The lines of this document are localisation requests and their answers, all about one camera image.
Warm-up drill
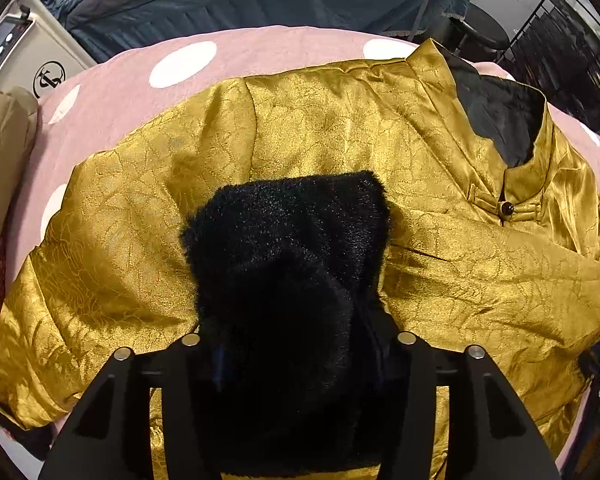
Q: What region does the black round stool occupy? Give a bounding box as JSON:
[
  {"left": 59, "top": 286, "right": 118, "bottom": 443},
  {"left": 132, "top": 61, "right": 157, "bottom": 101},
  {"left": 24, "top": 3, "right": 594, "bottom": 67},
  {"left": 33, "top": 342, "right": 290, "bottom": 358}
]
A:
[{"left": 450, "top": 2, "right": 511, "bottom": 58}]

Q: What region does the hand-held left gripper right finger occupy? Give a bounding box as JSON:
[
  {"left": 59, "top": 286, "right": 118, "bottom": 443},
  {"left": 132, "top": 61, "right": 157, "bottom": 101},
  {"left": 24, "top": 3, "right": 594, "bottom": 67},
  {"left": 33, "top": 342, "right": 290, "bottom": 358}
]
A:
[{"left": 375, "top": 331, "right": 562, "bottom": 480}]

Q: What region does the black wire rack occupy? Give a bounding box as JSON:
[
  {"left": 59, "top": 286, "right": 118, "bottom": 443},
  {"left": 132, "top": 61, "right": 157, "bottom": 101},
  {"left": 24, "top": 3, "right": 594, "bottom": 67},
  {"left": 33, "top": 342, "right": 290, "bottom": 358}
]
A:
[{"left": 509, "top": 0, "right": 600, "bottom": 131}]

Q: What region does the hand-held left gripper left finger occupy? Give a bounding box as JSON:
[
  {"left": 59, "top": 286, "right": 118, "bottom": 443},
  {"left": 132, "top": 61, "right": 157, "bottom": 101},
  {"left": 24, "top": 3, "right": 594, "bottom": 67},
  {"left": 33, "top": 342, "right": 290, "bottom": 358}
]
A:
[{"left": 39, "top": 332, "right": 228, "bottom": 480}]

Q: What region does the dark teal quilted bedspread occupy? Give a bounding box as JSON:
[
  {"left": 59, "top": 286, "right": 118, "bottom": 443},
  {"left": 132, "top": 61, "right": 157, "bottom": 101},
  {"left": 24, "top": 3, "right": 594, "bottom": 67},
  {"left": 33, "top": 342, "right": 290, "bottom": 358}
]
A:
[{"left": 67, "top": 0, "right": 473, "bottom": 63}]

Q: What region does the pink polka dot blanket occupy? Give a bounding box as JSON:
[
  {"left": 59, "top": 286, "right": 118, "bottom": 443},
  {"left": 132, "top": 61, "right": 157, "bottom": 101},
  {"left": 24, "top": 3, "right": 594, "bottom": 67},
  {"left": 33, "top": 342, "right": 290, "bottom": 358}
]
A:
[{"left": 5, "top": 26, "right": 600, "bottom": 466}]

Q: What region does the beige folded cloth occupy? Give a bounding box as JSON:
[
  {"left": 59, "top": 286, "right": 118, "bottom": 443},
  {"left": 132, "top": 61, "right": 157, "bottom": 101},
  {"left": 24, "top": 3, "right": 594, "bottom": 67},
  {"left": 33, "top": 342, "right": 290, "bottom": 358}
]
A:
[{"left": 0, "top": 85, "right": 39, "bottom": 376}]

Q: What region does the gold satin jacket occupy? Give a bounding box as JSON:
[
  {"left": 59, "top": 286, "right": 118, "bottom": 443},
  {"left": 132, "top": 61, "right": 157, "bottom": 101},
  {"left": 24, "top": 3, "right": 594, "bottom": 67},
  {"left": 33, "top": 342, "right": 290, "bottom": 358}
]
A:
[{"left": 0, "top": 39, "right": 600, "bottom": 480}]

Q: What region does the white machine with control panel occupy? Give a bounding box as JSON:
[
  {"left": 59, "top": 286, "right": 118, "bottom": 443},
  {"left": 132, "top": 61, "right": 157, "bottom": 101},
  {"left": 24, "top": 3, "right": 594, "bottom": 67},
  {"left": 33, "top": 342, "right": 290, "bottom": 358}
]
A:
[{"left": 0, "top": 0, "right": 97, "bottom": 101}]

